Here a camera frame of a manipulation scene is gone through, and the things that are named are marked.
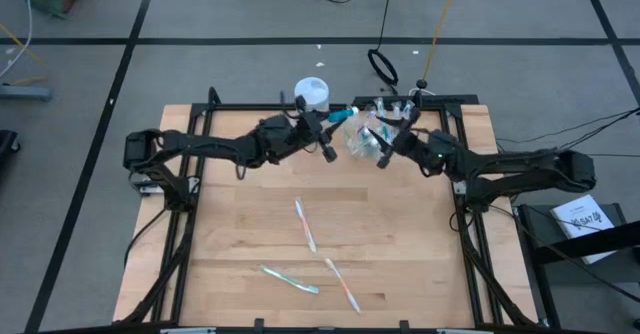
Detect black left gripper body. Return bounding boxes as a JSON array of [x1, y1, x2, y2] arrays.
[[257, 93, 339, 165]]

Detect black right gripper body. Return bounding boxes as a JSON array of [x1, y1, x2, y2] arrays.
[[378, 113, 454, 178]]

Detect orange packaged toothbrush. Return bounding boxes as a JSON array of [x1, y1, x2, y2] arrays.
[[293, 196, 318, 254], [323, 256, 362, 316]]

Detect clear plastic cup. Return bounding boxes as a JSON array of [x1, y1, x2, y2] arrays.
[[342, 116, 399, 160]]

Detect white cylindrical canister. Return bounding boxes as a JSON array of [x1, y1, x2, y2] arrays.
[[293, 76, 330, 113]]

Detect wooden table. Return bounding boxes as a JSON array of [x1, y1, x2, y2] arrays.
[[113, 86, 540, 331]]

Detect white booklet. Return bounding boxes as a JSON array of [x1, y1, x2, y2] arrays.
[[549, 193, 617, 265]]

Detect black cart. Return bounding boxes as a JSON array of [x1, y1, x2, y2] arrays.
[[514, 202, 640, 334]]

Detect grey metal bar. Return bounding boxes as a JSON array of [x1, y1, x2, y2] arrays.
[[0, 84, 54, 102]]

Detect black case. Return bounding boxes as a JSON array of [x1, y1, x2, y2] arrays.
[[0, 129, 22, 175]]

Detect black coiled floor cable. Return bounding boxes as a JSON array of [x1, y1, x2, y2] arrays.
[[367, 0, 400, 87]]

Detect yellow floor cable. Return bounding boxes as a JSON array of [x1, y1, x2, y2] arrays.
[[0, 22, 52, 87], [423, 0, 464, 83]]

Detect black arm base cable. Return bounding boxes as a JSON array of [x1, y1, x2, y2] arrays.
[[123, 206, 170, 270]]

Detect white floor cable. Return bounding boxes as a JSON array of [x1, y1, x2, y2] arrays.
[[0, 0, 34, 79]]

